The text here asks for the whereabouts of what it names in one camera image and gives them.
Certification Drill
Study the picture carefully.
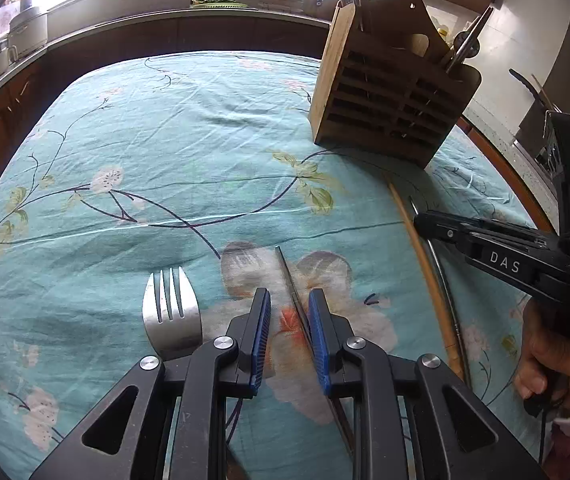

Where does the wooden utensil holder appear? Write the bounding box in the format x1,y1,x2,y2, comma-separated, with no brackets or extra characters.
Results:
309,0,481,168

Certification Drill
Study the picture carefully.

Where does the teal floral tablecloth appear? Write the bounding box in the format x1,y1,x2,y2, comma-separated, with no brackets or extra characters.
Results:
0,52,530,479

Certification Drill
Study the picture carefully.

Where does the right hand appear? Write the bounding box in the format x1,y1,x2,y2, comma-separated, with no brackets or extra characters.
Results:
514,299,570,417

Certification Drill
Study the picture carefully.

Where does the dark metal chopstick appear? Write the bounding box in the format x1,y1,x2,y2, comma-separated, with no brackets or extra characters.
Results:
274,245,356,453

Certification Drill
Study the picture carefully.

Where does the dark metal fork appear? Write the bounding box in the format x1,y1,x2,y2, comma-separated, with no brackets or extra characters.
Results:
440,4,494,73

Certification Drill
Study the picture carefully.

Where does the silver fork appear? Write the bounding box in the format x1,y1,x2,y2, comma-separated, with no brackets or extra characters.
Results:
142,266,202,361

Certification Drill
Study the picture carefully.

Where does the black wok with lid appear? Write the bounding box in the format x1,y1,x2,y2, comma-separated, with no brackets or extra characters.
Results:
508,68,570,177

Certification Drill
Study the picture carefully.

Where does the light wooden chopstick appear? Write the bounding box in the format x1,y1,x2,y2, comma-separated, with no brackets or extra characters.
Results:
387,180,468,384

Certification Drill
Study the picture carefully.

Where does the small metal spoon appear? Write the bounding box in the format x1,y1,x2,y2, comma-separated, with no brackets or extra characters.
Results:
453,30,480,60

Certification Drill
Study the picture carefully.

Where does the silver metal chopstick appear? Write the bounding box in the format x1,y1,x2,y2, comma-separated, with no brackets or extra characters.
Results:
408,196,474,391

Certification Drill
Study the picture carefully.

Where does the large white cooker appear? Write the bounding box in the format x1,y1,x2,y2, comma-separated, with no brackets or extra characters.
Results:
8,6,48,62

